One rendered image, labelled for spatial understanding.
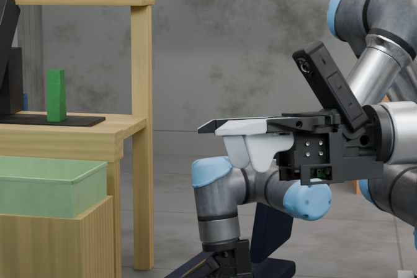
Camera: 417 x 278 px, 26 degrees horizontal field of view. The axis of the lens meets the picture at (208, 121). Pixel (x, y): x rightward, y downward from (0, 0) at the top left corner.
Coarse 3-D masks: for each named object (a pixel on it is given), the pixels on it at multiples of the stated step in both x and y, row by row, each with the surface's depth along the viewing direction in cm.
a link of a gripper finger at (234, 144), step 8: (216, 120) 105; (224, 120) 105; (200, 128) 104; (208, 128) 104; (216, 128) 105; (224, 136) 106; (232, 136) 106; (240, 136) 106; (232, 144) 106; (240, 144) 106; (232, 152) 106; (240, 152) 106; (232, 160) 106; (240, 160) 106; (248, 160) 106; (240, 168) 106
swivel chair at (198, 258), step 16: (256, 208) 344; (272, 208) 346; (256, 224) 344; (272, 224) 351; (288, 224) 372; (256, 240) 345; (272, 240) 355; (256, 256) 346; (176, 272) 354; (256, 272) 354; (272, 272) 354; (288, 272) 360
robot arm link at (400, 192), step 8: (416, 168) 118; (400, 176) 117; (408, 176) 116; (416, 176) 111; (400, 184) 116; (408, 184) 114; (416, 184) 111; (392, 192) 117; (400, 192) 115; (408, 192) 114; (416, 192) 111; (392, 200) 117; (400, 200) 115; (408, 200) 113; (416, 200) 111; (400, 208) 115; (408, 208) 113; (416, 208) 111; (400, 216) 116; (408, 216) 114; (416, 216) 111; (416, 224) 111; (416, 232) 111; (416, 240) 112; (416, 248) 112
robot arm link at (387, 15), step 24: (384, 0) 164; (408, 0) 163; (384, 24) 161; (408, 24) 161; (384, 48) 161; (408, 48) 160; (360, 72) 160; (384, 72) 160; (360, 96) 159; (384, 96) 162; (264, 192) 162; (288, 192) 156; (312, 192) 154; (312, 216) 155
